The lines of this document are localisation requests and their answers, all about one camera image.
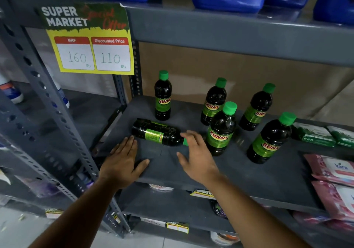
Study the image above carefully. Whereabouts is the green wipes packet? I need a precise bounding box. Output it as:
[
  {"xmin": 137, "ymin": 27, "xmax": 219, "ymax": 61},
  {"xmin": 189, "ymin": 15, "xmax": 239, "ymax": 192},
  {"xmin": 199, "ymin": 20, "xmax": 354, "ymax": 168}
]
[
  {"xmin": 327, "ymin": 125, "xmax": 354, "ymax": 149},
  {"xmin": 292, "ymin": 122, "xmax": 337, "ymax": 148}
]

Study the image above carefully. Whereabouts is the small yellow price label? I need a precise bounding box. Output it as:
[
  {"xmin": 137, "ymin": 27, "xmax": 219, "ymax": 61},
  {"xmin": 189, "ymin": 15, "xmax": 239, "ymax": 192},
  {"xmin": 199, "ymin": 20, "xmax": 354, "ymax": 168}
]
[
  {"xmin": 166, "ymin": 221, "xmax": 190, "ymax": 234},
  {"xmin": 45, "ymin": 209, "xmax": 65, "ymax": 219},
  {"xmin": 190, "ymin": 189, "xmax": 216, "ymax": 200}
]

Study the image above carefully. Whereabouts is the group of dark green-capped bottles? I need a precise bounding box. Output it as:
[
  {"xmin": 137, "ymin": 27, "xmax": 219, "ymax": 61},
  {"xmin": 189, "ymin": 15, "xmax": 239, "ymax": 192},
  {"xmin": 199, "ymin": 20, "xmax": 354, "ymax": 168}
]
[{"xmin": 154, "ymin": 70, "xmax": 297, "ymax": 165}]

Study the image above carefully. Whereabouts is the person's right hand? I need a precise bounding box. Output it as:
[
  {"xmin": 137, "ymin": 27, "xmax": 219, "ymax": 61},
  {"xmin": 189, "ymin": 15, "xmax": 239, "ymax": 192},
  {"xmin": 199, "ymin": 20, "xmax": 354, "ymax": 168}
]
[{"xmin": 176, "ymin": 130, "xmax": 222, "ymax": 186}]

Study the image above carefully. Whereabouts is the yellow green price sign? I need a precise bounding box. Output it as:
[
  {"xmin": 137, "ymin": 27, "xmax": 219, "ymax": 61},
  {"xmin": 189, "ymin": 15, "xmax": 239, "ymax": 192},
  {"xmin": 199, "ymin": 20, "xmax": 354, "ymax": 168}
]
[{"xmin": 37, "ymin": 3, "xmax": 135, "ymax": 76}]

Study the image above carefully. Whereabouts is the dark liquid bottle green label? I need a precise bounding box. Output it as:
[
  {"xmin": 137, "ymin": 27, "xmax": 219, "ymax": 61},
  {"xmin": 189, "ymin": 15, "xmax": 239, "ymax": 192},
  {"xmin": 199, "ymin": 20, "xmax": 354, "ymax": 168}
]
[{"xmin": 131, "ymin": 118, "xmax": 189, "ymax": 147}]

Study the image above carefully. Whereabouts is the person's right forearm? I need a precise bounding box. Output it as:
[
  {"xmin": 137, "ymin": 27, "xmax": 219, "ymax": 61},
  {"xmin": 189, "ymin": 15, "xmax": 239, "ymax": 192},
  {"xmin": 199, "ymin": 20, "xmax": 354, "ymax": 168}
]
[{"xmin": 205, "ymin": 174, "xmax": 312, "ymax": 248}]

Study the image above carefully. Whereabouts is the white bottle red blue label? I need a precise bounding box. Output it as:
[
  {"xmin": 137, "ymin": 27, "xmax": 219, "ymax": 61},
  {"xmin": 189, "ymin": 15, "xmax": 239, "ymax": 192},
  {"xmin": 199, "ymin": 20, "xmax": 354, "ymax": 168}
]
[{"xmin": 0, "ymin": 73, "xmax": 24, "ymax": 104}]

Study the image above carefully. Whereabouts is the grey perforated metal rack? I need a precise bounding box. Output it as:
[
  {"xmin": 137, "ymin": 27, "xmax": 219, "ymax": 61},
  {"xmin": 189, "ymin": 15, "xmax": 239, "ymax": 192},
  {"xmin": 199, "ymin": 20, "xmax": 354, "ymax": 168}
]
[{"xmin": 0, "ymin": 0, "xmax": 132, "ymax": 238}]

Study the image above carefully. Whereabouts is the grey metal shelf rack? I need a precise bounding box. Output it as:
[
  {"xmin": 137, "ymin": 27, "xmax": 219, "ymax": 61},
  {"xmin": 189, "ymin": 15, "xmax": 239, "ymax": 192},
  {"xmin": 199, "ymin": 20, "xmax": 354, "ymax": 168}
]
[{"xmin": 91, "ymin": 0, "xmax": 354, "ymax": 248}]

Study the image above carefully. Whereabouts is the purple dark packet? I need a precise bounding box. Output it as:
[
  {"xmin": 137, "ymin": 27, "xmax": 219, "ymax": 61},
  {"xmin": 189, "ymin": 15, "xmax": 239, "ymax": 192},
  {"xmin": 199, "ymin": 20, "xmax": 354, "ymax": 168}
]
[{"xmin": 211, "ymin": 200, "xmax": 229, "ymax": 220}]

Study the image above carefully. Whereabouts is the brown cardboard back panel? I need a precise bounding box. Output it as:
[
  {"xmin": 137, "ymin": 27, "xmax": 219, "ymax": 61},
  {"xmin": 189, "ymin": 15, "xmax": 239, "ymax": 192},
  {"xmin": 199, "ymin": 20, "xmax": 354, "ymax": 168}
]
[{"xmin": 138, "ymin": 41, "xmax": 354, "ymax": 127}]

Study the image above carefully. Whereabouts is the white orange jar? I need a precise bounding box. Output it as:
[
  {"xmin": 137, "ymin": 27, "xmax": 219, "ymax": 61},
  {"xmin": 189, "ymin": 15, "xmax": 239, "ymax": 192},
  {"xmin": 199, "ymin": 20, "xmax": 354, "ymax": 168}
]
[{"xmin": 210, "ymin": 231, "xmax": 241, "ymax": 246}]

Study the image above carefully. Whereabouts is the white jar lid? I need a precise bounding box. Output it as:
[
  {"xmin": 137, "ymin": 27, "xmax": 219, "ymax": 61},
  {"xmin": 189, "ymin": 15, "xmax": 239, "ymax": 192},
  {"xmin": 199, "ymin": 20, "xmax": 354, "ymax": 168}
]
[{"xmin": 149, "ymin": 183, "xmax": 174, "ymax": 192}]

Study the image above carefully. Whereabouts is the person's left hand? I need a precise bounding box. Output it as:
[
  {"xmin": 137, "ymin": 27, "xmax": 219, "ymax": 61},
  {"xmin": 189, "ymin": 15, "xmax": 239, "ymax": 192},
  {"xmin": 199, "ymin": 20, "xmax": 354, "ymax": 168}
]
[{"xmin": 99, "ymin": 136, "xmax": 150, "ymax": 189}]

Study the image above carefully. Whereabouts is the person's left forearm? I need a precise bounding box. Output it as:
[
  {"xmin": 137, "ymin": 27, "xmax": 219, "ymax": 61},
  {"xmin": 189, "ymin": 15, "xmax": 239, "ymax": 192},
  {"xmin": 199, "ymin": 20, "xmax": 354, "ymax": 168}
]
[{"xmin": 28, "ymin": 176, "xmax": 131, "ymax": 248}]

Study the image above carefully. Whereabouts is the pink wipes packet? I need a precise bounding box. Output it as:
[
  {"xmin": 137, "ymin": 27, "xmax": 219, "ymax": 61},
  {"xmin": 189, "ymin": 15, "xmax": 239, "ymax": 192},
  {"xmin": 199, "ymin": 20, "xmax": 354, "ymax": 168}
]
[
  {"xmin": 303, "ymin": 153, "xmax": 354, "ymax": 188},
  {"xmin": 312, "ymin": 181, "xmax": 354, "ymax": 222},
  {"xmin": 293, "ymin": 211, "xmax": 354, "ymax": 232}
]

